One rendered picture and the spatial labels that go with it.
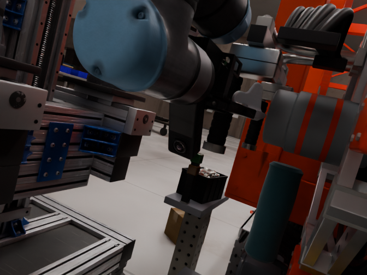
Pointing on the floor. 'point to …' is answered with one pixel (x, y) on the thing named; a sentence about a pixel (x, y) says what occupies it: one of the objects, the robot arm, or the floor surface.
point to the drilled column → (189, 243)
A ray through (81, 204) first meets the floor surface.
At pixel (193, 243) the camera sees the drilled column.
